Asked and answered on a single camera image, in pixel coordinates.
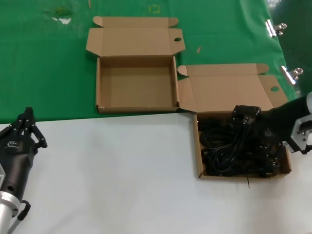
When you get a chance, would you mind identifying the green table cloth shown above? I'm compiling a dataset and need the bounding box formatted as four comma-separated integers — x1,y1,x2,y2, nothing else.
0,0,304,125

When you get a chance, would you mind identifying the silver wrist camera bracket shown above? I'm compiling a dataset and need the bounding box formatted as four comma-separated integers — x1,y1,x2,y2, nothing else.
0,162,6,187
281,112,312,156

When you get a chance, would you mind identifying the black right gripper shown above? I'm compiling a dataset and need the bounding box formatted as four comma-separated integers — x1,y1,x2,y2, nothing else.
229,95,311,143

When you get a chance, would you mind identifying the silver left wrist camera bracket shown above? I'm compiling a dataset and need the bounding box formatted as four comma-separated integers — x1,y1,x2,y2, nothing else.
0,162,6,187

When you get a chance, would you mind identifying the open brown cardboard box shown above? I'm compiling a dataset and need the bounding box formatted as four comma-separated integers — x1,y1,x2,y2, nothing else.
177,63,293,180
85,16,186,115

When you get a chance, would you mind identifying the silver binder clip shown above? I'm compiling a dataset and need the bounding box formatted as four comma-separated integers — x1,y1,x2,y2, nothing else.
279,65,304,85
265,19,288,38

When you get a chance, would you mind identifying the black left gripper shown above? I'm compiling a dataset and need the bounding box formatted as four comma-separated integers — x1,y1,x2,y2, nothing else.
0,107,48,196

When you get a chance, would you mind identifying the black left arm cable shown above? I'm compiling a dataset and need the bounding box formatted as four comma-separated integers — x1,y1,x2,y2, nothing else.
6,199,32,234

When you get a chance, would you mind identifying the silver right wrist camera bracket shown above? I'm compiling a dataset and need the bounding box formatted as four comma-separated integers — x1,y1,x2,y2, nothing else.
281,112,312,156

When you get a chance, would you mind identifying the black power cable pile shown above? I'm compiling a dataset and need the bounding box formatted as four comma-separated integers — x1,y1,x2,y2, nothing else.
198,118,286,177

